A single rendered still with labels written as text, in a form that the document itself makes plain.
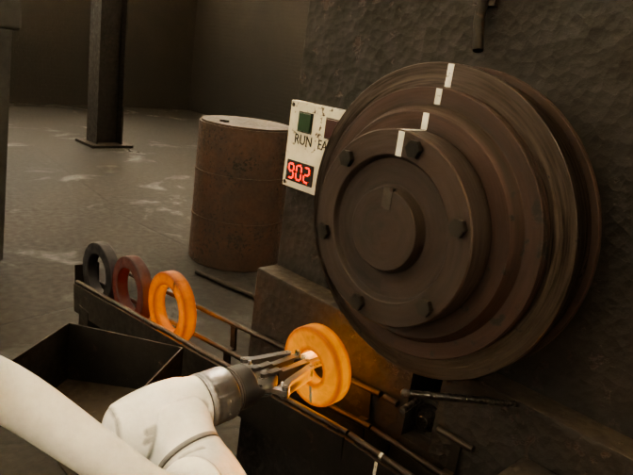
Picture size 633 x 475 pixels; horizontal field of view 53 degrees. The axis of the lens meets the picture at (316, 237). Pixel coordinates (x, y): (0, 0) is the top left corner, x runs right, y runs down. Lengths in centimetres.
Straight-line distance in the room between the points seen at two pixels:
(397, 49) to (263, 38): 978
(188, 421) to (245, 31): 1055
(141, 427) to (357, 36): 79
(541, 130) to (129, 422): 68
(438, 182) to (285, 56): 969
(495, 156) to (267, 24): 1011
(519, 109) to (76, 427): 66
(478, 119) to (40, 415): 64
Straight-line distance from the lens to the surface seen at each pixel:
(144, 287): 170
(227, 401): 105
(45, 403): 77
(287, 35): 1050
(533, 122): 87
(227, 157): 378
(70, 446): 79
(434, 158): 85
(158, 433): 98
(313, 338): 119
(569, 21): 104
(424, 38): 117
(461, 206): 83
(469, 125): 89
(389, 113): 96
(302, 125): 133
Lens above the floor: 134
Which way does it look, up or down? 16 degrees down
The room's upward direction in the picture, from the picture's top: 8 degrees clockwise
